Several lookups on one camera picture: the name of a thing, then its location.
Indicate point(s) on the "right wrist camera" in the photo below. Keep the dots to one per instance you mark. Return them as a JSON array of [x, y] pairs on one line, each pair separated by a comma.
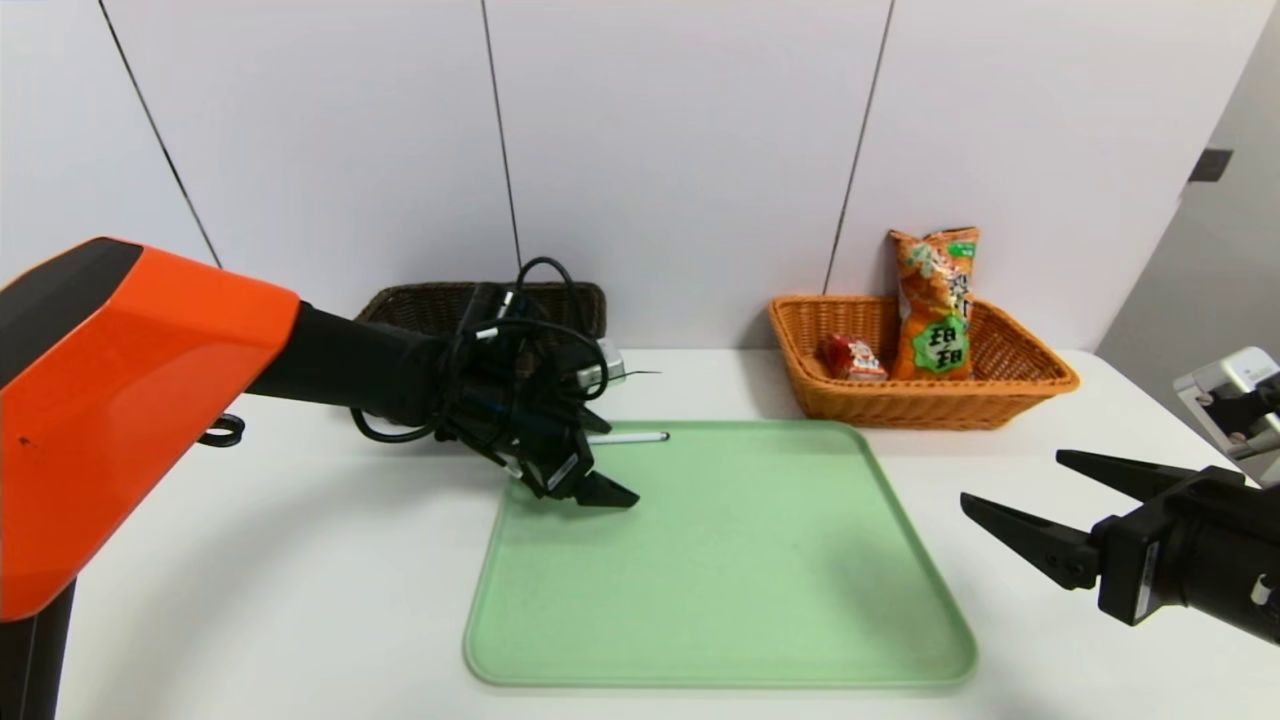
[[1235, 400]]

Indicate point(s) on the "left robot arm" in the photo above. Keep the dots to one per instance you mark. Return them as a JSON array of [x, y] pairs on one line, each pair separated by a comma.
[[130, 400]]

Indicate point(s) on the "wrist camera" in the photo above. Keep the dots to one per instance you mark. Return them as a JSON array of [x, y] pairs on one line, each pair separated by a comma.
[[1235, 400], [603, 365]]

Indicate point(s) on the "green plastic tray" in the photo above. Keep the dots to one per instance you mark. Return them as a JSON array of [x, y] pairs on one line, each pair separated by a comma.
[[720, 600]]

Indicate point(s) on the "red milk carton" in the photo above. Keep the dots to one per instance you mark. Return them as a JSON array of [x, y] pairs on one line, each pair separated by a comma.
[[852, 360]]

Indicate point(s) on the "dark brown wicker basket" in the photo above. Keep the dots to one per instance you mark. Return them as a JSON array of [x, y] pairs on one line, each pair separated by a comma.
[[420, 300]]

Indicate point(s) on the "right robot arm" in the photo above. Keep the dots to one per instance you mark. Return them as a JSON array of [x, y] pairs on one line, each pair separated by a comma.
[[1245, 560]]

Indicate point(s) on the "orange wicker basket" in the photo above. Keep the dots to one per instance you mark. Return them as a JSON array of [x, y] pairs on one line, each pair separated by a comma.
[[900, 407]]

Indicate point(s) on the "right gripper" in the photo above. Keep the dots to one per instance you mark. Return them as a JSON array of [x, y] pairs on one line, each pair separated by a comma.
[[1135, 572]]

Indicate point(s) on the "white pen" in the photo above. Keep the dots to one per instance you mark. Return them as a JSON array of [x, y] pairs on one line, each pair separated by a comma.
[[635, 438]]

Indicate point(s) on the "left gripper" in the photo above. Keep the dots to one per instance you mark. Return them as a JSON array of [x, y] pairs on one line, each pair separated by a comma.
[[561, 472]]

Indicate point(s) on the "dark wall fixture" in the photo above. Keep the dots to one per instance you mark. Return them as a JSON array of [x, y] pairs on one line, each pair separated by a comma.
[[1209, 166]]

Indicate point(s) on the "orange snack bag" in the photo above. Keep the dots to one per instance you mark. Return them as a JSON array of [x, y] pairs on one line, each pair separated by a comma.
[[935, 300]]

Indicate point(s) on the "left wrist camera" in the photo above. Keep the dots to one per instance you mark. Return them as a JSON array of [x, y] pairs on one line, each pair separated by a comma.
[[603, 365]]

